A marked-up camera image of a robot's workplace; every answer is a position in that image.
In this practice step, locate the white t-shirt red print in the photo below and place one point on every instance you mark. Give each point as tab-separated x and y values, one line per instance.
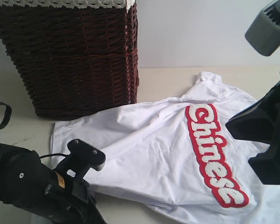
177	157

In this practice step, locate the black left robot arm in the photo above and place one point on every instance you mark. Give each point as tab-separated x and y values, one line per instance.
24	178

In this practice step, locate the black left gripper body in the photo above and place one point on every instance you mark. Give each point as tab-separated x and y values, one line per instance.
74	204

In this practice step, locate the dark brown wicker basket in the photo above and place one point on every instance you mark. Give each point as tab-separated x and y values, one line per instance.
73	62

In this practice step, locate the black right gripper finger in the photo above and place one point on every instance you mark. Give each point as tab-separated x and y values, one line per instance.
257	122

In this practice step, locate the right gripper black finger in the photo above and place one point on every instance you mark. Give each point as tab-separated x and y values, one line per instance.
266	165

